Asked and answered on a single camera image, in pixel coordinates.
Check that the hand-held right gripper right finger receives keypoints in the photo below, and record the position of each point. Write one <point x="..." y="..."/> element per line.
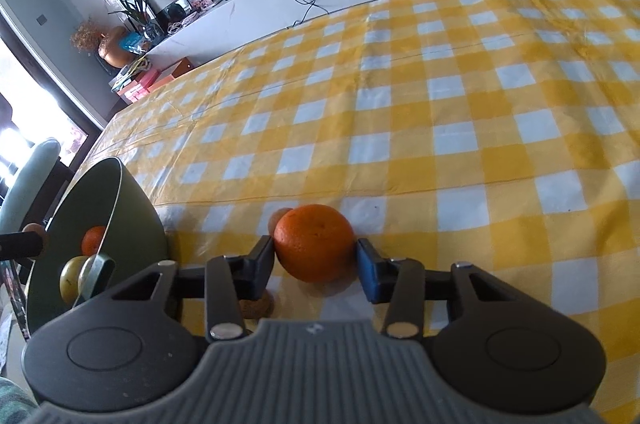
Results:
<point x="370" y="271"/>

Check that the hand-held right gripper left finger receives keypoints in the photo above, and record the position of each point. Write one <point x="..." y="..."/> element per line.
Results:
<point x="261" y="264"/>

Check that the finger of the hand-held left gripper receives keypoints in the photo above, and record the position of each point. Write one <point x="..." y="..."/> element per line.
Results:
<point x="20" y="245"/>

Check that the brown kiwi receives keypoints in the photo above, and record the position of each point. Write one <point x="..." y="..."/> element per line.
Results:
<point x="256" y="304"/>

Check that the large orange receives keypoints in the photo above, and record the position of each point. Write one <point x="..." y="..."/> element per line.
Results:
<point x="315" y="244"/>

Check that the yellow-green pear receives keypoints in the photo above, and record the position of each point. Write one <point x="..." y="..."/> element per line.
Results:
<point x="70" y="281"/>

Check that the small orange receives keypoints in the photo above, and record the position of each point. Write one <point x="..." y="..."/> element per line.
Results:
<point x="94" y="241"/>

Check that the green colander bowl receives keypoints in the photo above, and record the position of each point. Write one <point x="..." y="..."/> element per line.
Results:
<point x="135" y="224"/>

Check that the light green chair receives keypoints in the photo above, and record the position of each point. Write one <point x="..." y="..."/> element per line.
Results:
<point x="30" y="174"/>

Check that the teal patterned cloth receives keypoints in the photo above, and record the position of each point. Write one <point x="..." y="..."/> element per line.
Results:
<point x="12" y="404"/>

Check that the yellow checked tablecloth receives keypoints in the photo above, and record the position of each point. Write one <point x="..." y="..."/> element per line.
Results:
<point x="450" y="104"/>

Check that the pink boxes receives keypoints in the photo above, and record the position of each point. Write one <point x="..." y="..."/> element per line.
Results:
<point x="135" y="87"/>

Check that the orange box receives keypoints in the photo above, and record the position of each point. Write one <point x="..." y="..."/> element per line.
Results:
<point x="172" y="74"/>

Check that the dried flower bunch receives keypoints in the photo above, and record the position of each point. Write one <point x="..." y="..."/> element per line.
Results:
<point x="86" y="37"/>

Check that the gold vase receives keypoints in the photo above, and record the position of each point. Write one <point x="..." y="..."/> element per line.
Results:
<point x="115" y="47"/>

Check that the blue snack bag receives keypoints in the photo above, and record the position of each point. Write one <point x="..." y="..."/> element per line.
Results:
<point x="134" y="42"/>

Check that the potted orchid plant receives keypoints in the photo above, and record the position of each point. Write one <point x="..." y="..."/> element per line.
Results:
<point x="135" y="4"/>

